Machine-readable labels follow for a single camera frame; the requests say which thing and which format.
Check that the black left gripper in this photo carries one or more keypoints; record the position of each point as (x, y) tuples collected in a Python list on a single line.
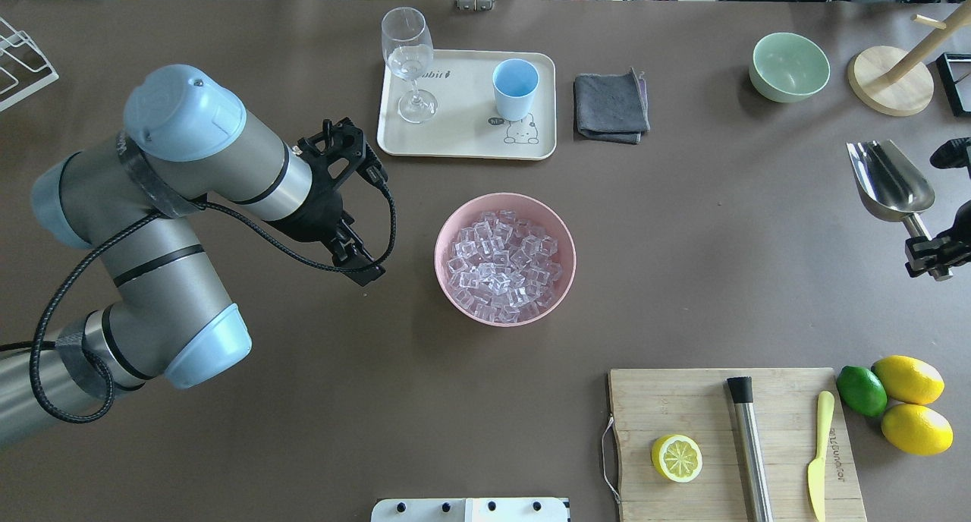
[(316, 212)]

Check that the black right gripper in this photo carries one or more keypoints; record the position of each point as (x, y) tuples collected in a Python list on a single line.
[(957, 243)]

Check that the metal ice scoop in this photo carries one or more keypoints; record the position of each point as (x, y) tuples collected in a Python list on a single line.
[(893, 189)]

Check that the pink bowl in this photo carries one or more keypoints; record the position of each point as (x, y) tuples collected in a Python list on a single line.
[(523, 205)]

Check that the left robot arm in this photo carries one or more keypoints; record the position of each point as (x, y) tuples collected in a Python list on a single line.
[(146, 301)]

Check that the pile of clear ice cubes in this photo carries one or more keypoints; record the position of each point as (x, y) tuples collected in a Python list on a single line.
[(503, 268)]

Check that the light blue cup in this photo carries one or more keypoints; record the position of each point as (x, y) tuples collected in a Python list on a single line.
[(515, 81)]

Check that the upper whole lemon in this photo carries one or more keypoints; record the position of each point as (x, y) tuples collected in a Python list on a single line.
[(908, 379)]

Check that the whole lemon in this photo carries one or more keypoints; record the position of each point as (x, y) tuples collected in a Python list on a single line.
[(908, 379), (917, 430)]

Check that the green lime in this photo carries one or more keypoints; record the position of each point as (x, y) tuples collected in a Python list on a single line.
[(862, 391)]

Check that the cream rabbit tray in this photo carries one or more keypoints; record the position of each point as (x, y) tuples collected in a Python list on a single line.
[(467, 124)]

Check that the lower whole lemon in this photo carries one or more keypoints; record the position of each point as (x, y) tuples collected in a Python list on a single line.
[(917, 430)]

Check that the wooden mug tree stand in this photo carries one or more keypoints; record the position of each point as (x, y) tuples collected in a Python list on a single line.
[(897, 82)]

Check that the clear wine glass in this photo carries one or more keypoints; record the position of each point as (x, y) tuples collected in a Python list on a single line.
[(408, 52)]

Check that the green bowl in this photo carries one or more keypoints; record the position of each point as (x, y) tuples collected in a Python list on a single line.
[(788, 68)]

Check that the yellow plastic knife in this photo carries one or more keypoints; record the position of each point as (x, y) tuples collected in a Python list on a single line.
[(816, 469)]

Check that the steel muddler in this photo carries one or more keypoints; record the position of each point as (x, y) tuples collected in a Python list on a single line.
[(741, 390)]

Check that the grey folded cloth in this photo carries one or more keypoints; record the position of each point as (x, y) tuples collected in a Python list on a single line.
[(612, 108)]

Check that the wooden cutting board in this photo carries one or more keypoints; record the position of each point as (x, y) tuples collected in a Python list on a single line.
[(647, 404)]

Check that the half lemon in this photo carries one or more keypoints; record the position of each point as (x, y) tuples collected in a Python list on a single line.
[(677, 458)]

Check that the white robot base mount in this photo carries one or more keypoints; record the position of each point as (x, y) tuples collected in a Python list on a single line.
[(473, 509)]

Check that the white wire cup rack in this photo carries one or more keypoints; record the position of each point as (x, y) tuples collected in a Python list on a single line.
[(25, 69)]

